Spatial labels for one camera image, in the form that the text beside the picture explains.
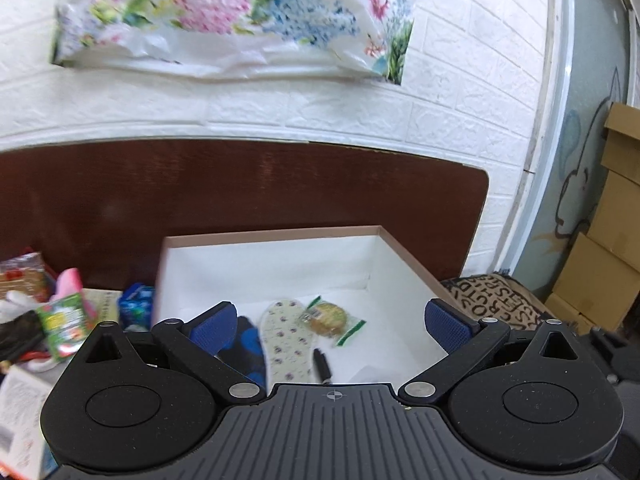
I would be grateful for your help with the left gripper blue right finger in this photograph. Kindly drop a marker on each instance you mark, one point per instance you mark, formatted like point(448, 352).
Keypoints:
point(469, 345)

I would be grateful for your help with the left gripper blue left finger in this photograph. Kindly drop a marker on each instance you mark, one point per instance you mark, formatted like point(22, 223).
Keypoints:
point(192, 348)

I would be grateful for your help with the white floral insole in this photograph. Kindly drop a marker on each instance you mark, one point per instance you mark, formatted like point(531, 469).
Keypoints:
point(287, 343)

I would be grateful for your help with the black marker pen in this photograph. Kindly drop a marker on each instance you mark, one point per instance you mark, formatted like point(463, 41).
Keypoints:
point(321, 365)

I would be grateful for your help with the green round pastry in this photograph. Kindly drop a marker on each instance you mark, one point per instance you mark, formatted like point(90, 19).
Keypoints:
point(329, 320)

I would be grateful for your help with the patterned beige blanket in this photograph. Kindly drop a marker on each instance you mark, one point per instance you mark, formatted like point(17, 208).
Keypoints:
point(498, 296)

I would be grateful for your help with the blue foil packet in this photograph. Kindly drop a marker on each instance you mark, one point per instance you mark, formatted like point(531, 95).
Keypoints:
point(135, 307)

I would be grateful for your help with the stacked cardboard boxes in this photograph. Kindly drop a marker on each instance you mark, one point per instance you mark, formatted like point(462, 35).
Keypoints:
point(600, 279)

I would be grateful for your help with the brown cardboard storage box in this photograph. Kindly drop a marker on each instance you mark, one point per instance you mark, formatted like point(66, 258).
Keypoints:
point(363, 270)

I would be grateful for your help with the green mosquito coil box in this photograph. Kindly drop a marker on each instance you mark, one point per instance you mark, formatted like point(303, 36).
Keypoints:
point(66, 322)

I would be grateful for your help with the dark brown wooden headboard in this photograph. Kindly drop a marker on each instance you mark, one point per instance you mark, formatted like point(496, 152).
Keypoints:
point(106, 207)

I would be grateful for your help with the white orange medicine box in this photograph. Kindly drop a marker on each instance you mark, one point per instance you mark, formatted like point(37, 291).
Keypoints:
point(24, 452)

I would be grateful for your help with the red glitter snack packet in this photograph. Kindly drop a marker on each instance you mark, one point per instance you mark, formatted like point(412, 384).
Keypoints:
point(24, 274)

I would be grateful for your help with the floral plastic bag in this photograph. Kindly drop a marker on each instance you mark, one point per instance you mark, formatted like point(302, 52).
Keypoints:
point(237, 39)

